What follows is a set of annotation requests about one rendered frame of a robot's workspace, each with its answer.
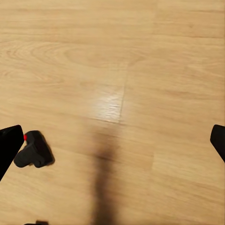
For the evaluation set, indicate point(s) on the digital camera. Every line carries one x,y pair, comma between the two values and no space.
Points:
36,151

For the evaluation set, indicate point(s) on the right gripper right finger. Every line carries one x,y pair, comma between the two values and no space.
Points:
218,140

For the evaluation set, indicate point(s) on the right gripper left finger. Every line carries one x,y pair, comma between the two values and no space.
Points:
11,140

